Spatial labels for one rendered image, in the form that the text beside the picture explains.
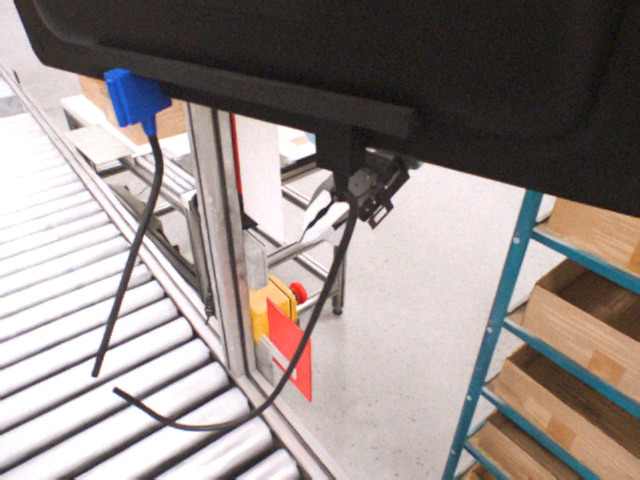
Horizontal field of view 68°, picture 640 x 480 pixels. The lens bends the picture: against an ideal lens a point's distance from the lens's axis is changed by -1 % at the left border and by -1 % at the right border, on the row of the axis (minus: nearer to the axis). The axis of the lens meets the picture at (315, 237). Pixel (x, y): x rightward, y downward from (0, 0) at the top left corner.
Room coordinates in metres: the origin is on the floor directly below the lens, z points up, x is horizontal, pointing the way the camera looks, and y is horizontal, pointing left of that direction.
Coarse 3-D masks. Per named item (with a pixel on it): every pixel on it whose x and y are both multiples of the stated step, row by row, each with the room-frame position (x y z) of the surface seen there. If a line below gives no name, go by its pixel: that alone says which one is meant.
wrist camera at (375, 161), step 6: (366, 150) 0.63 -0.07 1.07; (372, 150) 0.67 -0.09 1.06; (366, 156) 0.63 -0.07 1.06; (372, 156) 0.64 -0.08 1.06; (378, 156) 0.65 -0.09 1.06; (366, 162) 0.63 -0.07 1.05; (372, 162) 0.64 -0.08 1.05; (378, 162) 0.65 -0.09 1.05; (384, 162) 0.66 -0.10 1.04; (372, 168) 0.64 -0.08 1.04; (378, 168) 0.65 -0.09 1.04; (384, 168) 0.66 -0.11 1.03
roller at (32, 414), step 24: (144, 336) 0.58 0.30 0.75; (168, 336) 0.58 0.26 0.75; (192, 336) 0.60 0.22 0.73; (120, 360) 0.53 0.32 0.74; (144, 360) 0.54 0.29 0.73; (48, 384) 0.48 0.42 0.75; (72, 384) 0.48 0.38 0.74; (96, 384) 0.49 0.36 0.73; (0, 408) 0.43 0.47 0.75; (24, 408) 0.44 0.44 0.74; (48, 408) 0.45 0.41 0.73; (0, 432) 0.41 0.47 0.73
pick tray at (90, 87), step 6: (78, 78) 1.82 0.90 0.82; (84, 78) 1.75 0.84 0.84; (90, 78) 1.86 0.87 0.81; (84, 84) 1.77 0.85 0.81; (90, 84) 1.70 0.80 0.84; (96, 84) 1.65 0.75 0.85; (102, 84) 1.88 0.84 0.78; (84, 90) 1.79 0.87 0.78; (90, 90) 1.71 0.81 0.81; (96, 90) 1.65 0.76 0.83; (84, 96) 1.81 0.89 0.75; (90, 96) 1.74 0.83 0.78; (96, 96) 1.67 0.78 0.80; (90, 102) 1.75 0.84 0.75; (96, 102) 1.69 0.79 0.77; (102, 108) 1.64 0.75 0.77
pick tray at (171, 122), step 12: (108, 96) 1.59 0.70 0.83; (108, 108) 1.52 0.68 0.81; (168, 108) 1.43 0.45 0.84; (180, 108) 1.46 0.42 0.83; (108, 120) 1.55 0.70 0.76; (168, 120) 1.43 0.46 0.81; (180, 120) 1.45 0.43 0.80; (132, 132) 1.37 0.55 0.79; (168, 132) 1.43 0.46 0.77; (180, 132) 1.45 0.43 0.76; (144, 144) 1.37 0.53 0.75
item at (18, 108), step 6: (12, 96) 1.66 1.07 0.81; (18, 96) 1.67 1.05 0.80; (0, 102) 1.63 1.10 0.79; (6, 102) 1.64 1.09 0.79; (12, 102) 1.65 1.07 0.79; (18, 102) 1.66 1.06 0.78; (0, 108) 1.63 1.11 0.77; (6, 108) 1.64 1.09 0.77; (12, 108) 1.65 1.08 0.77; (18, 108) 1.66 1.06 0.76; (0, 114) 1.62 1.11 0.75; (6, 114) 1.63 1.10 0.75; (12, 114) 1.64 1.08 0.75
